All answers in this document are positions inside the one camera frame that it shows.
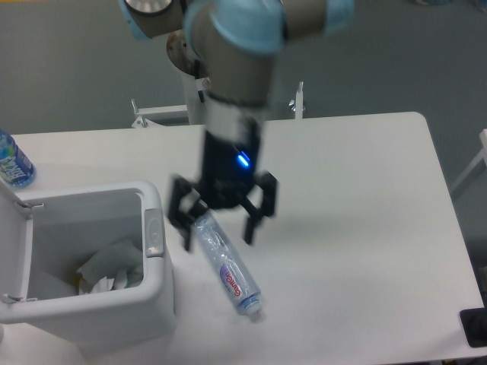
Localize black cable on pedestal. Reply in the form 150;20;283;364
193;59;206;103

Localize white plastic trash can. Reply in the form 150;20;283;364
1;181;176;347

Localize white furniture leg at right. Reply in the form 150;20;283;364
450;129;486;200

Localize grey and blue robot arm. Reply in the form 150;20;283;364
119;1;355;249

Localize white tissue paper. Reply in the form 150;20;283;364
77;240;144;290

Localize crushed clear plastic bottle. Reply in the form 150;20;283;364
192;212;263;322

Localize blue labelled water bottle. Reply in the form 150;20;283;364
1;130;36;189

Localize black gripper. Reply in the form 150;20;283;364
167;126;279;252

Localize yellow and white trash wrappers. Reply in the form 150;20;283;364
75;275;114;296

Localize white pedestal base frame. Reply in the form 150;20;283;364
131;81;307;129

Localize black clamp at table edge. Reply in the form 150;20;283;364
460;307;486;348

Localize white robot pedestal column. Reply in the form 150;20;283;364
166;30;211;125

